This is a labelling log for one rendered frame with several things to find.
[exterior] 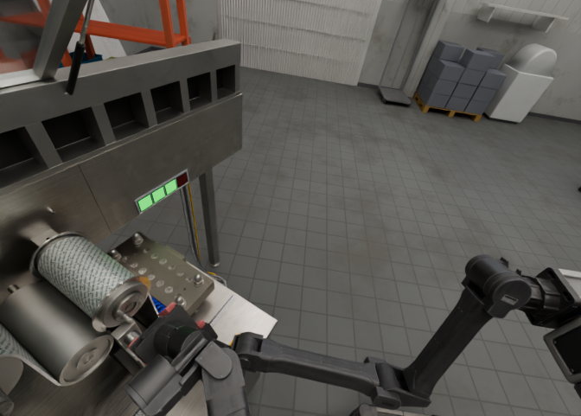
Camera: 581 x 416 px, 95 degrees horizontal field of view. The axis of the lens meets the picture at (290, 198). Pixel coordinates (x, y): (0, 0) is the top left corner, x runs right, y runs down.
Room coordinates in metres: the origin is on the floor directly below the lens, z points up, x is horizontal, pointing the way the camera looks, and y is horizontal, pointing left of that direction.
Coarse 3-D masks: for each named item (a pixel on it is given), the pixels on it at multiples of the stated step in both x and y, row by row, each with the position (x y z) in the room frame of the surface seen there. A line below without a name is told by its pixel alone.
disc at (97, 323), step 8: (128, 280) 0.31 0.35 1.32; (136, 280) 0.32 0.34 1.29; (144, 280) 0.34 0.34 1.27; (120, 288) 0.29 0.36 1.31; (112, 296) 0.27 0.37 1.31; (104, 304) 0.25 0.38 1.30; (96, 312) 0.23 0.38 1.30; (96, 320) 0.22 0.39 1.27; (96, 328) 0.21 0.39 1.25; (104, 328) 0.22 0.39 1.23; (112, 328) 0.23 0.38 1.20
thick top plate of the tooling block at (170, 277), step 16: (128, 240) 0.60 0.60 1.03; (144, 240) 0.62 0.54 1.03; (128, 256) 0.54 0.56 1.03; (144, 256) 0.55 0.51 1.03; (160, 256) 0.56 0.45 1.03; (176, 256) 0.57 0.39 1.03; (144, 272) 0.48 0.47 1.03; (160, 272) 0.49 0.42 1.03; (176, 272) 0.51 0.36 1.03; (192, 272) 0.52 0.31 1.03; (160, 288) 0.44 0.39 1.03; (176, 288) 0.45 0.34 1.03; (192, 288) 0.46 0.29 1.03; (208, 288) 0.47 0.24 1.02; (192, 304) 0.40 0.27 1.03
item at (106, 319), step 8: (128, 288) 0.29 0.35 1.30; (136, 288) 0.31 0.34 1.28; (144, 288) 0.32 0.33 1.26; (120, 296) 0.27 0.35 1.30; (144, 296) 0.31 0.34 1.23; (112, 304) 0.25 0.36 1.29; (104, 312) 0.23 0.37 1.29; (136, 312) 0.28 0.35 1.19; (104, 320) 0.23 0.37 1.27; (112, 320) 0.24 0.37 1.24
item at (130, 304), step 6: (132, 294) 0.29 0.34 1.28; (138, 294) 0.30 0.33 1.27; (120, 300) 0.27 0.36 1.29; (126, 300) 0.27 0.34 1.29; (132, 300) 0.28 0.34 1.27; (138, 300) 0.29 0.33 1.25; (120, 306) 0.26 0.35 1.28; (126, 306) 0.27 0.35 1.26; (132, 306) 0.28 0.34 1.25; (138, 306) 0.29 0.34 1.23; (114, 312) 0.24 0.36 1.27; (120, 312) 0.25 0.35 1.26; (126, 312) 0.26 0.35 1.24; (132, 312) 0.27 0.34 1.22; (114, 318) 0.24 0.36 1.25; (120, 318) 0.24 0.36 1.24
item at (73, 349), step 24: (24, 288) 0.28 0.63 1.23; (48, 288) 0.30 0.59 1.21; (0, 312) 0.22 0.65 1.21; (24, 312) 0.22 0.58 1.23; (48, 312) 0.23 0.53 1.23; (72, 312) 0.25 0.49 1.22; (24, 336) 0.18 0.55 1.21; (48, 336) 0.18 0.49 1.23; (72, 336) 0.19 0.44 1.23; (96, 336) 0.20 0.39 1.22; (48, 360) 0.14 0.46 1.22; (72, 360) 0.15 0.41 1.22; (96, 360) 0.18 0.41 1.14
